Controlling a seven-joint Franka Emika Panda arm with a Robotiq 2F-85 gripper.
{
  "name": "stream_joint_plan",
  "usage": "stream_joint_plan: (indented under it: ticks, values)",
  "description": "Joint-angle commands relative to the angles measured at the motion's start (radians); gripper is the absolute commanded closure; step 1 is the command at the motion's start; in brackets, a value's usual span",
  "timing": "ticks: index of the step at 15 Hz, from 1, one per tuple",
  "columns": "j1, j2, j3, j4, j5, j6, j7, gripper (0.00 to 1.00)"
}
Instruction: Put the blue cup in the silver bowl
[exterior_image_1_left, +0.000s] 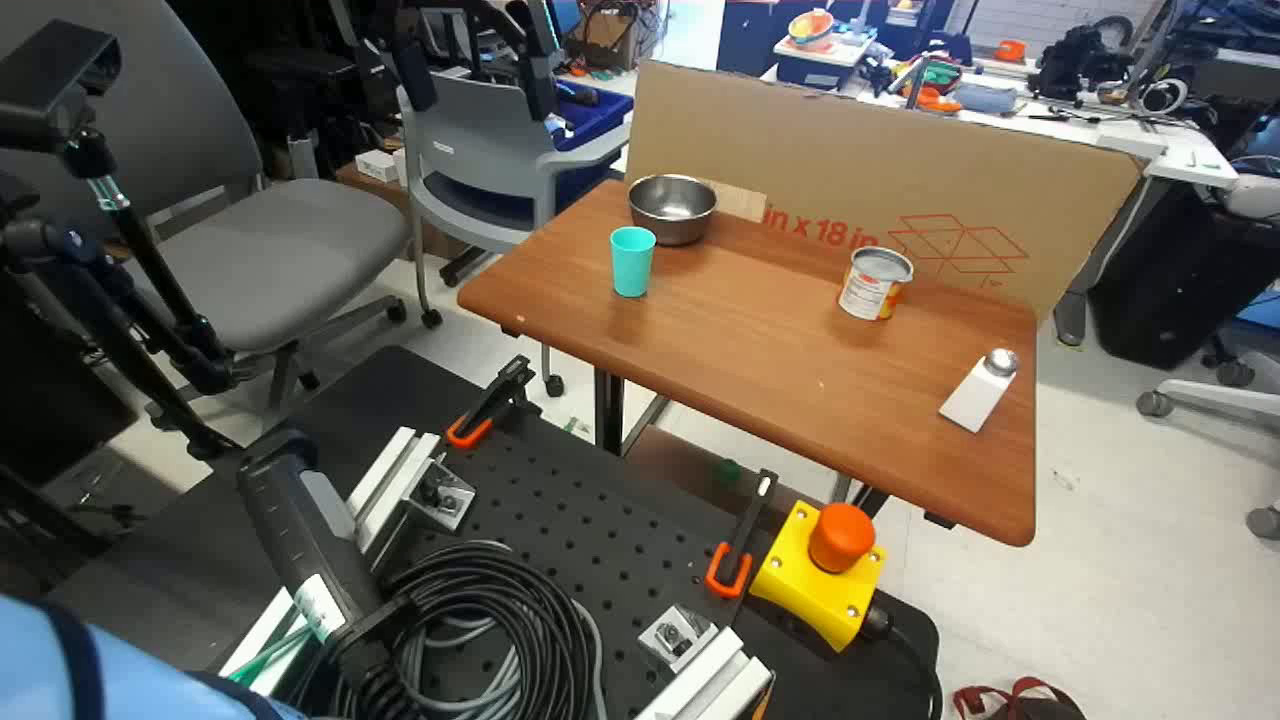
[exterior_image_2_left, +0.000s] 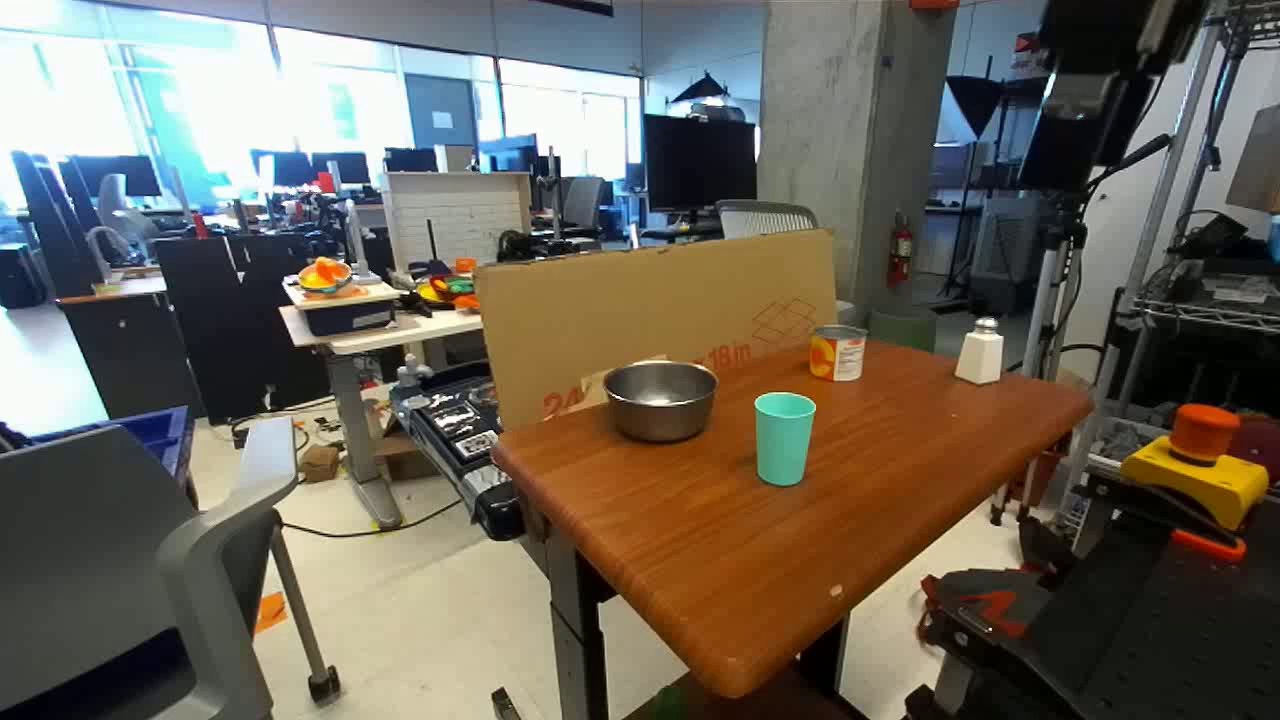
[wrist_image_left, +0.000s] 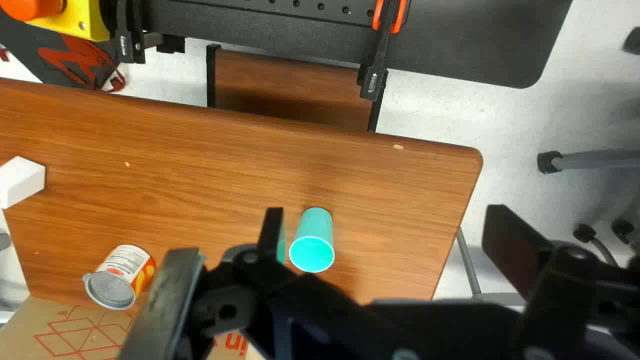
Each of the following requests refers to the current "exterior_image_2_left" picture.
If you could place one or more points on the teal plastic cup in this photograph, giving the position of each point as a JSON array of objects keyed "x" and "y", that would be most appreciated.
[{"x": 785, "y": 440}]

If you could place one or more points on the yellow emergency stop button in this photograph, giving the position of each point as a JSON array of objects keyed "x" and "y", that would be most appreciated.
[{"x": 1201, "y": 474}]

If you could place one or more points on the red fire extinguisher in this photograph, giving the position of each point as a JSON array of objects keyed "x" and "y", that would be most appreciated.
[{"x": 903, "y": 253}]

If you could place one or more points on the brown cardboard board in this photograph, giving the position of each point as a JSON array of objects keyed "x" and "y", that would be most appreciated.
[{"x": 643, "y": 315}]

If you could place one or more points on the light grey plastic chair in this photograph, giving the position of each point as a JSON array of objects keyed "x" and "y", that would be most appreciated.
[{"x": 107, "y": 573}]

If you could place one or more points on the silver metal bowl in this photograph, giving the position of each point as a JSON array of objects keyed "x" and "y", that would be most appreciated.
[{"x": 660, "y": 411}]

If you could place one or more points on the black office partition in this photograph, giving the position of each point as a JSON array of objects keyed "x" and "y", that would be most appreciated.
[{"x": 221, "y": 322}]

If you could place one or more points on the white board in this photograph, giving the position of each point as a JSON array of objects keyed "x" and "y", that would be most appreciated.
[{"x": 453, "y": 215}]

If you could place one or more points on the large black monitor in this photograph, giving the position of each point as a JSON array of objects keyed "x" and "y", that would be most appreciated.
[{"x": 703, "y": 163}]

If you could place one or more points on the orange black clamp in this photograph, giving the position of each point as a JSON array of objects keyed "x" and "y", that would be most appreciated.
[
  {"x": 1205, "y": 547},
  {"x": 985, "y": 604}
]

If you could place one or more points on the white salt shaker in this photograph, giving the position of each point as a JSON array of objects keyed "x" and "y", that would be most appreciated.
[{"x": 980, "y": 357}]

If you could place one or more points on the wooden table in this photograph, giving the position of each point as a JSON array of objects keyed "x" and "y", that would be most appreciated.
[{"x": 801, "y": 532}]

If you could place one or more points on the metal shelf cart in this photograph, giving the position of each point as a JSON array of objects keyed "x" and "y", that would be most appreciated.
[{"x": 1187, "y": 322}]

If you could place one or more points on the tray with orange toys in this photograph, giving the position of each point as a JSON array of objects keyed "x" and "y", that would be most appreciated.
[{"x": 340, "y": 300}]

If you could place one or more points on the blue bin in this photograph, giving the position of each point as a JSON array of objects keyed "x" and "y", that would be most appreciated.
[{"x": 163, "y": 440}]

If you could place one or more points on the black perforated mounting table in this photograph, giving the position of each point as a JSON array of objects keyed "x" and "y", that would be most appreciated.
[{"x": 1173, "y": 643}]

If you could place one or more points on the black light stand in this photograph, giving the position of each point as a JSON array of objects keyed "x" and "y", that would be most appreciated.
[{"x": 1085, "y": 134}]

